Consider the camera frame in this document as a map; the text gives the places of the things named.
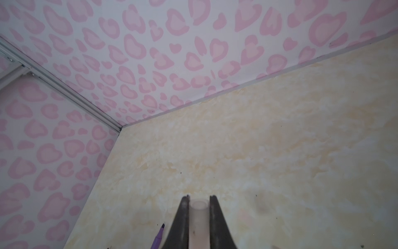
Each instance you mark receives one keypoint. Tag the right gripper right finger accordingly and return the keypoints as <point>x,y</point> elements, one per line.
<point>219,234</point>

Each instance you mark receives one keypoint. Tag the aluminium frame strut left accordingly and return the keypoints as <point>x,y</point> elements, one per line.
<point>23,65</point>

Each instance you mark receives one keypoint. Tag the purple highlighter pen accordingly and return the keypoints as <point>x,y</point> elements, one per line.
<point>158,238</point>

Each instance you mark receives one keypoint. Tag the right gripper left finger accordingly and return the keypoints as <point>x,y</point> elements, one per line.
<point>178,237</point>

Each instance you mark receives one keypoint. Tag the clear pen cap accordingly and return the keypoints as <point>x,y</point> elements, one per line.
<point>199,235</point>

